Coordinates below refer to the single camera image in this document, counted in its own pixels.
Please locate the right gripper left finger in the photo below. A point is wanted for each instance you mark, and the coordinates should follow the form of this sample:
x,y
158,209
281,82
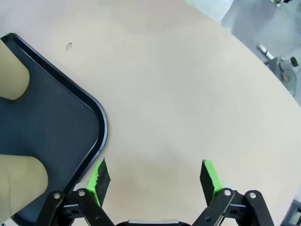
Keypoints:
x,y
98,181

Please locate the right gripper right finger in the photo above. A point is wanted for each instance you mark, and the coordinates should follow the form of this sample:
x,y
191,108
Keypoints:
x,y
208,183

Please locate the tall brown paper cup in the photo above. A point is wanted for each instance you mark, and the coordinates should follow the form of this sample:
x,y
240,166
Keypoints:
x,y
11,70
18,183

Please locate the black plastic tray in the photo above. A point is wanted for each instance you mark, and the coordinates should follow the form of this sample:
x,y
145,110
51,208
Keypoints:
x,y
58,113

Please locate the grey metal stand base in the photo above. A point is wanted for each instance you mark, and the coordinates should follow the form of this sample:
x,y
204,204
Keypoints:
x,y
279,68

